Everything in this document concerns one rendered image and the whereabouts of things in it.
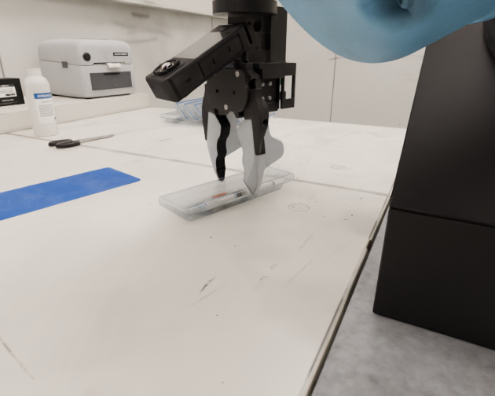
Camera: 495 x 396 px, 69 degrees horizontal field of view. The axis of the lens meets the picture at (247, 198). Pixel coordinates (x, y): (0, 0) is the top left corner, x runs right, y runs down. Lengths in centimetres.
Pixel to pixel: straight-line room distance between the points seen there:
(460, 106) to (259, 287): 19
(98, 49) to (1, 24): 31
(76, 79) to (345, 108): 165
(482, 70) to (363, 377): 21
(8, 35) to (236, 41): 109
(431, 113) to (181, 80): 22
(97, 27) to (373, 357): 153
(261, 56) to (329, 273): 26
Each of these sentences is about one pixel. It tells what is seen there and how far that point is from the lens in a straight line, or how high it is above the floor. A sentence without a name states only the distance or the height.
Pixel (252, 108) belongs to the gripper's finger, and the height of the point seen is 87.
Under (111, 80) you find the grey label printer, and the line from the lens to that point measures 126.
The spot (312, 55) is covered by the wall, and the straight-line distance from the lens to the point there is 246.
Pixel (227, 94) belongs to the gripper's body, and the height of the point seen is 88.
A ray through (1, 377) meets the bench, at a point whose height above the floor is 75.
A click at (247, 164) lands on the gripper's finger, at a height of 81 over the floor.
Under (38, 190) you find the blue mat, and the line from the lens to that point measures 57.
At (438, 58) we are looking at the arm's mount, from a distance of 31.
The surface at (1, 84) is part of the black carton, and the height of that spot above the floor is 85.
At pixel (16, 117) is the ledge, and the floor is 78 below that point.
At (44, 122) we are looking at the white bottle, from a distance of 94.
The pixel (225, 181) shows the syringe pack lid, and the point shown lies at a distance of 47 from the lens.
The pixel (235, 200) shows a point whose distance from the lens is 44.
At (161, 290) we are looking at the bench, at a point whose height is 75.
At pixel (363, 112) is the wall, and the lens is 240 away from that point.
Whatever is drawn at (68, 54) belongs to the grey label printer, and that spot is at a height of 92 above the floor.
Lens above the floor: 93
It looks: 22 degrees down
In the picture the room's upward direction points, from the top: straight up
